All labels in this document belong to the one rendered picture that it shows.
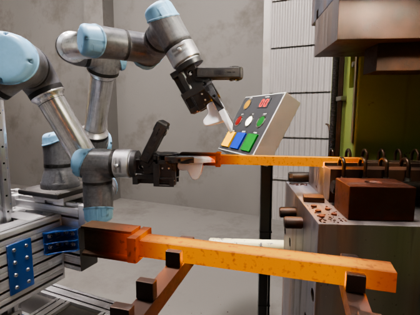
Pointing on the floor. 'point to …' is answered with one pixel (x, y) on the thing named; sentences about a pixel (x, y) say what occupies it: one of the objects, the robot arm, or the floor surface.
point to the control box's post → (264, 234)
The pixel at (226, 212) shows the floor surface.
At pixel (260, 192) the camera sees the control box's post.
